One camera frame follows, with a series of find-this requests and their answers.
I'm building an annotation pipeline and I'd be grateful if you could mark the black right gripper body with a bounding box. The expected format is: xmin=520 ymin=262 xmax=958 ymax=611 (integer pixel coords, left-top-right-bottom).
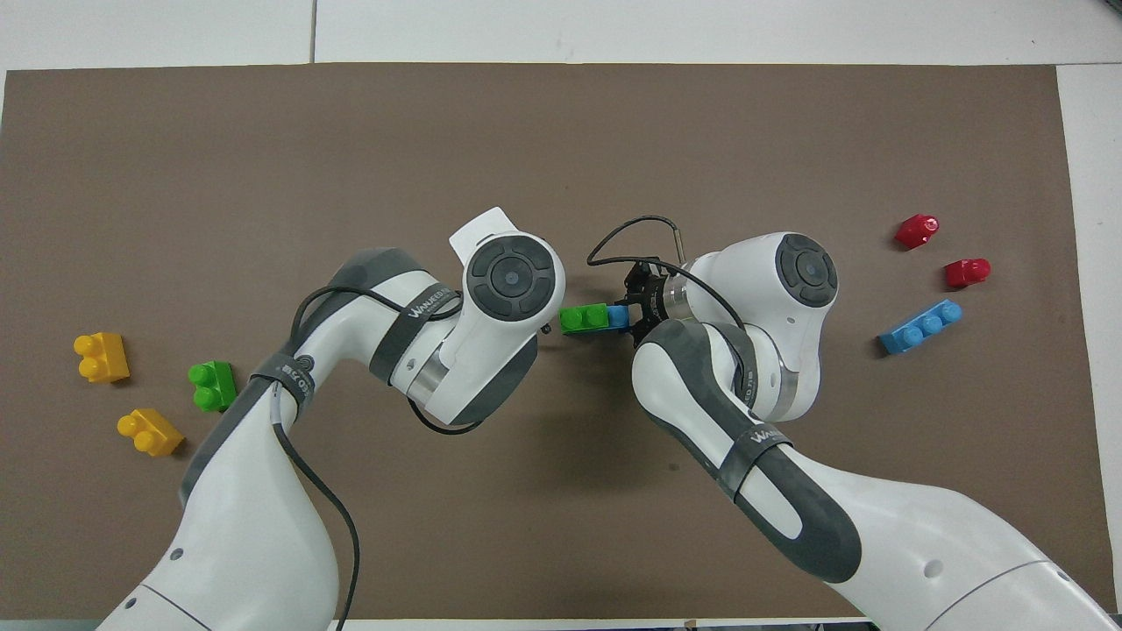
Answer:
xmin=624 ymin=261 xmax=678 ymax=341

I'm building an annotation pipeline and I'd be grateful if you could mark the green two-stud toy brick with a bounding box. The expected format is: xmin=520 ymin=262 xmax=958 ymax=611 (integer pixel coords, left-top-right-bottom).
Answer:
xmin=559 ymin=302 xmax=610 ymax=335
xmin=188 ymin=361 xmax=239 ymax=413

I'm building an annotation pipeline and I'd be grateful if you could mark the brown table mat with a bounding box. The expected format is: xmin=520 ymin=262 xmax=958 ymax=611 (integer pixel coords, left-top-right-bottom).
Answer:
xmin=0 ymin=63 xmax=1118 ymax=623

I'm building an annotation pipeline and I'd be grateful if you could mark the yellow two-stud toy brick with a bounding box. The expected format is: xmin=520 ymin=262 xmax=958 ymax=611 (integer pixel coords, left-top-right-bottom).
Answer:
xmin=74 ymin=332 xmax=131 ymax=384
xmin=117 ymin=408 xmax=185 ymax=457

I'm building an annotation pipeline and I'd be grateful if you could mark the black right arm gripper cable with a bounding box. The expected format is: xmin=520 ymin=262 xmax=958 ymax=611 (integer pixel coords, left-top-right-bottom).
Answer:
xmin=586 ymin=215 xmax=748 ymax=336

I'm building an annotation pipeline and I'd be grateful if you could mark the black arm gripper cable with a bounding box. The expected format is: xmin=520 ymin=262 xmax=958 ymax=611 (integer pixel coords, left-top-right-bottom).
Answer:
xmin=267 ymin=285 xmax=487 ymax=631
xmin=586 ymin=215 xmax=748 ymax=336

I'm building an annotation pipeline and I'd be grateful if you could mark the black left arm gripper cable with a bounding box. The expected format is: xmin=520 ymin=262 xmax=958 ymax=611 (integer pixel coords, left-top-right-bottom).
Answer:
xmin=267 ymin=285 xmax=487 ymax=631

